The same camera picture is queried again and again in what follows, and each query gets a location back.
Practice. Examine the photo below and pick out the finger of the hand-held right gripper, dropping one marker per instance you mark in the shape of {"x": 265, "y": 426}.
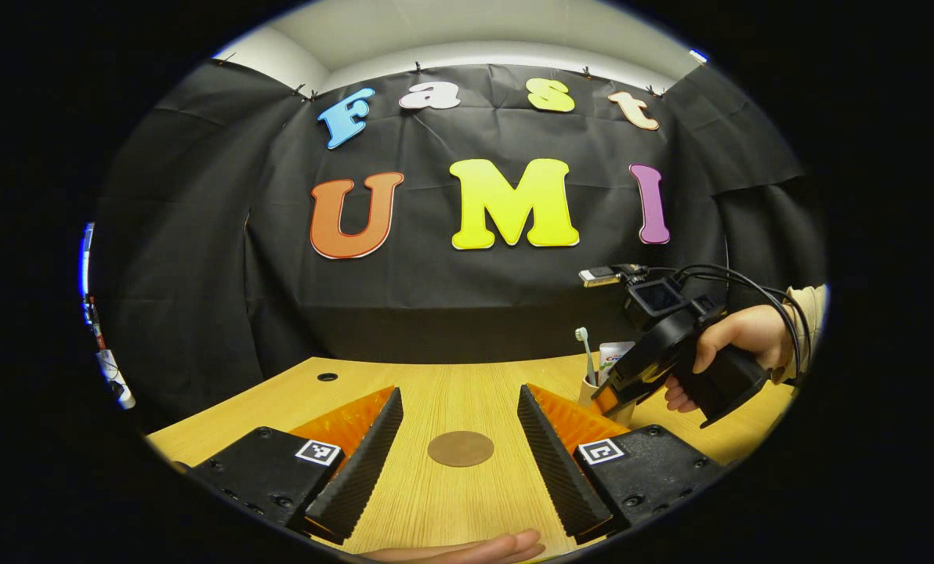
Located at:
{"x": 612, "y": 395}

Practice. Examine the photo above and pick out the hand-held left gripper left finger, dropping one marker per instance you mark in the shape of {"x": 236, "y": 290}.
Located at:
{"x": 357, "y": 470}

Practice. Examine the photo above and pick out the red bottle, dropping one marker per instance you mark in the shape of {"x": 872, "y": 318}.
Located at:
{"x": 95, "y": 325}

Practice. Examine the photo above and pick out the beige cup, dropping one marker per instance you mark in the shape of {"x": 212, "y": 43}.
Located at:
{"x": 586, "y": 392}

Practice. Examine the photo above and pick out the white toothpaste tube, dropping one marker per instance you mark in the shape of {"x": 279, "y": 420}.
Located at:
{"x": 613, "y": 356}

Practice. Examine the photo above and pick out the computer monitor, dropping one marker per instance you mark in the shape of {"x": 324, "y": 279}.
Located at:
{"x": 85, "y": 258}

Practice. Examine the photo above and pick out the black backdrop cloth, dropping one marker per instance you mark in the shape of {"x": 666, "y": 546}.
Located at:
{"x": 475, "y": 298}

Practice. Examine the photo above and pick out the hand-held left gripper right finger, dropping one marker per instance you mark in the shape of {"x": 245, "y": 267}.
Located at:
{"x": 561, "y": 470}

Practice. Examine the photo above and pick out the white toothbrush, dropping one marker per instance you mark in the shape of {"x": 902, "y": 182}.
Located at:
{"x": 588, "y": 356}

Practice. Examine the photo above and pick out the brown round coaster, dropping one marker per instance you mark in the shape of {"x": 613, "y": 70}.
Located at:
{"x": 460, "y": 449}

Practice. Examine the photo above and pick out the white side table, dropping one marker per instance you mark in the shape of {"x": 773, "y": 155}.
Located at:
{"x": 116, "y": 380}

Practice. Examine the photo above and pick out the wooden desktop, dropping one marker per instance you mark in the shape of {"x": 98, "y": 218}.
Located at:
{"x": 451, "y": 399}

